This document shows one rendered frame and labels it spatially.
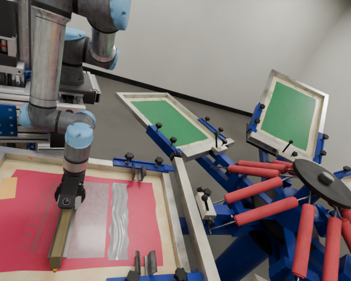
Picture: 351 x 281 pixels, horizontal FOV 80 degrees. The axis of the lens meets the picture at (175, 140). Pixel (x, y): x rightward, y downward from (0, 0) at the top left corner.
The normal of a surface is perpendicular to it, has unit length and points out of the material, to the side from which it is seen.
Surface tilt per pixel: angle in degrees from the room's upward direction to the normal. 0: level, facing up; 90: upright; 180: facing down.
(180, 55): 90
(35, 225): 0
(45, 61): 77
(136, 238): 0
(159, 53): 90
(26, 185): 0
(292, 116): 32
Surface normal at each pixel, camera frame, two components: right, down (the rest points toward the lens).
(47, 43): 0.36, 0.43
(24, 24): 0.41, 0.63
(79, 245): 0.35, -0.77
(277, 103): 0.14, -0.42
